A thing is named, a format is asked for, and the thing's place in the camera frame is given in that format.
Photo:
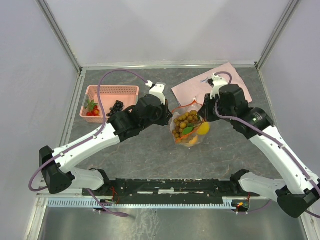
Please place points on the yellow peach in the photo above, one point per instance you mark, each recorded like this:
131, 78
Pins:
194, 141

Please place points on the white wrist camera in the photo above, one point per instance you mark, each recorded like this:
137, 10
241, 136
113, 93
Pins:
157, 90
216, 81

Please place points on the pink plastic basket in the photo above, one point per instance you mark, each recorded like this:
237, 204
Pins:
128, 94

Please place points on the brown longan bunch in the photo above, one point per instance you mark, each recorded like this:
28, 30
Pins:
186, 125

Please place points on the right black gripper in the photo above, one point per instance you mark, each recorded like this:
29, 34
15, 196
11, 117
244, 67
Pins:
204, 111

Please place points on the black grape bunch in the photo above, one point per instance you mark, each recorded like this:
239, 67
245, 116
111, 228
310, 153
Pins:
117, 107

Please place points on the clear zip top bag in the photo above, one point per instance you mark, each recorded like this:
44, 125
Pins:
194, 105

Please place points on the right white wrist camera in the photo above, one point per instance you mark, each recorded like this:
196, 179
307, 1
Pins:
216, 81

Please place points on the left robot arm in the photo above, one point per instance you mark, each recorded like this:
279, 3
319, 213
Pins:
58, 166

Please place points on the light blue cable duct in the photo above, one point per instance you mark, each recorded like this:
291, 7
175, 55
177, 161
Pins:
225, 203

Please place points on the yellow orange fruit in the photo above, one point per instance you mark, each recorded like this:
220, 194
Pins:
204, 129

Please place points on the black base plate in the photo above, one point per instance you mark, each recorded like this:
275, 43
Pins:
172, 191

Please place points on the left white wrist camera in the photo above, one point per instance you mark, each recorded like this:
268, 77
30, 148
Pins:
157, 90

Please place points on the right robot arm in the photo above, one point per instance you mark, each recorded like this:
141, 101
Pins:
299, 187

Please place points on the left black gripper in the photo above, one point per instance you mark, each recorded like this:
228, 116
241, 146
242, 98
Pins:
167, 114

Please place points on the pink cloth with lettering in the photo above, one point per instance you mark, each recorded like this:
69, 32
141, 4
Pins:
197, 86

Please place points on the red cherry tomatoes sprig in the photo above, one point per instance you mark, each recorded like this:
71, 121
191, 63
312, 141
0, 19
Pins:
92, 109

